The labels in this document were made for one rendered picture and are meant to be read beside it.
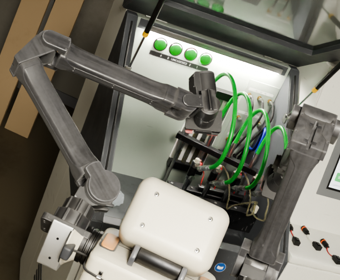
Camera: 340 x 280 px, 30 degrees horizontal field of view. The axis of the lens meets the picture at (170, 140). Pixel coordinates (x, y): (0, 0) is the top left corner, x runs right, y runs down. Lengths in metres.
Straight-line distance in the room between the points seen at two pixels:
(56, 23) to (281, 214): 2.99
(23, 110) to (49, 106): 2.75
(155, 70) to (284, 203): 1.08
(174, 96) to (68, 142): 0.31
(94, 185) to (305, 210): 1.14
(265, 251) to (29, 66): 0.70
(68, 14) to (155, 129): 1.87
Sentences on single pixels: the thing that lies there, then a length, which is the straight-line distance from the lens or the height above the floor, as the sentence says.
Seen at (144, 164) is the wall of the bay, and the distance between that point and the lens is 2.50.
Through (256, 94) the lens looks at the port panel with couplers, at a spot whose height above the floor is 1.31.
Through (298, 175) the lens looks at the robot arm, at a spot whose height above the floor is 1.52.
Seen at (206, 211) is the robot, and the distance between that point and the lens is 1.34.
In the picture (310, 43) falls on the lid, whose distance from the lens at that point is 2.22.
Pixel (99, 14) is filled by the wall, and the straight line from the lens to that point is 4.70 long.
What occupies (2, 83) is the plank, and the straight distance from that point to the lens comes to 4.29.
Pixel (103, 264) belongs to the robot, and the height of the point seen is 1.23.
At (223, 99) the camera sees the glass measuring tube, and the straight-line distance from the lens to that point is 2.38.
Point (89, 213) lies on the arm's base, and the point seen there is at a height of 1.23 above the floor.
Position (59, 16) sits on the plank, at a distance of 4.18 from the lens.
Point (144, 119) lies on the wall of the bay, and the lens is 2.40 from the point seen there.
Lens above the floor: 2.01
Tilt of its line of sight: 23 degrees down
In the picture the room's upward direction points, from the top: 24 degrees clockwise
